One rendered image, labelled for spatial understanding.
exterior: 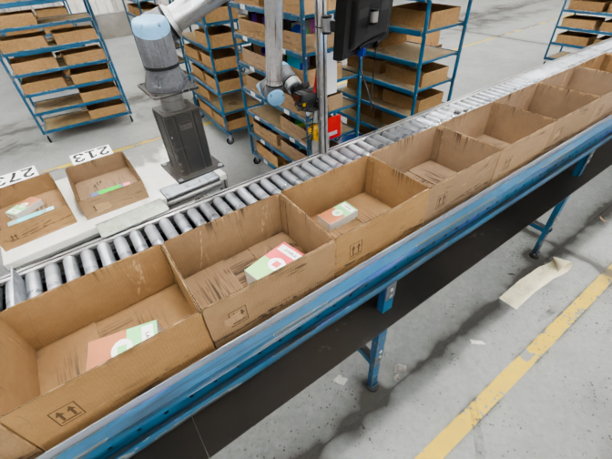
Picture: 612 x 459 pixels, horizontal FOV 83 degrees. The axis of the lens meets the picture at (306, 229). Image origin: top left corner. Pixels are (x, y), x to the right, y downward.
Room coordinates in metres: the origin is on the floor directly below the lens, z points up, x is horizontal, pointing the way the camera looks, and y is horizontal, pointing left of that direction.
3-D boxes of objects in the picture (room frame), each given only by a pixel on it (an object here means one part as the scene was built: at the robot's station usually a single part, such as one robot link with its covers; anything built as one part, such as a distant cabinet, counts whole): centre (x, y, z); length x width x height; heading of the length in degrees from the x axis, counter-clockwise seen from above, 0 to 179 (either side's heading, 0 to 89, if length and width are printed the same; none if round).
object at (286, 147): (2.51, -0.08, 0.39); 0.40 x 0.30 x 0.10; 33
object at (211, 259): (0.71, 0.16, 0.96); 0.39 x 0.29 x 0.17; 123
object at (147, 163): (1.52, 0.97, 0.74); 1.00 x 0.58 x 0.03; 127
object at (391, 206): (0.92, -0.16, 0.96); 0.39 x 0.29 x 0.17; 123
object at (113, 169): (1.49, 0.97, 0.80); 0.38 x 0.28 x 0.10; 34
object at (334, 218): (0.97, -0.12, 0.90); 0.13 x 0.07 x 0.04; 124
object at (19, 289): (0.73, 0.97, 0.76); 0.46 x 0.01 x 0.09; 33
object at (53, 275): (0.78, 0.89, 0.72); 0.52 x 0.05 x 0.05; 33
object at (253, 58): (2.90, 0.18, 0.99); 0.40 x 0.30 x 0.10; 31
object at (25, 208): (1.35, 1.31, 0.77); 0.13 x 0.07 x 0.04; 158
